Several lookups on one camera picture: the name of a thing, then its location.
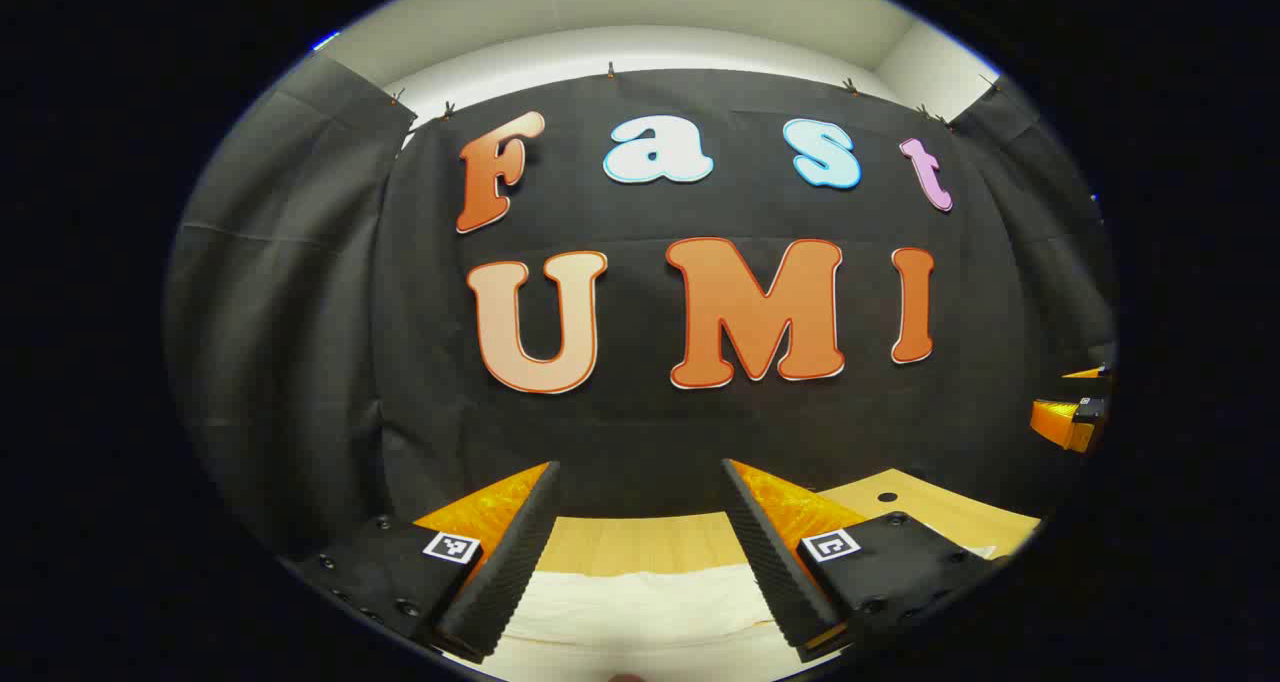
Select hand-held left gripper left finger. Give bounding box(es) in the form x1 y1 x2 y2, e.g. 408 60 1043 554
283 460 563 663

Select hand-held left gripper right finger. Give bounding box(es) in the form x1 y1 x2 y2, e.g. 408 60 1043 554
720 458 1003 663

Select white jeans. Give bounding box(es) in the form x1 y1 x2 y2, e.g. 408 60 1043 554
470 522 1001 682

